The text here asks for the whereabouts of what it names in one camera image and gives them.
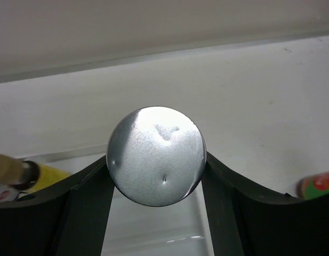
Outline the white divided organizer tray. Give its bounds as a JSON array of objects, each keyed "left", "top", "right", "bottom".
[{"left": 33, "top": 148, "right": 215, "bottom": 256}]

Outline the silver-lid spice jar blue label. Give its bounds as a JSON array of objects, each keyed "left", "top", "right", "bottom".
[{"left": 106, "top": 106, "right": 207, "bottom": 207}]

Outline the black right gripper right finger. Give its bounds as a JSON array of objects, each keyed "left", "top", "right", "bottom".
[{"left": 202, "top": 154, "right": 329, "bottom": 255}]

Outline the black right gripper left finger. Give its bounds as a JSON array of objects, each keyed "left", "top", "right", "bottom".
[{"left": 0, "top": 157, "right": 114, "bottom": 255}]

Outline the small yellow label bottle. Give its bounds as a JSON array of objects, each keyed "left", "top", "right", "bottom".
[{"left": 0, "top": 154, "right": 71, "bottom": 193}]

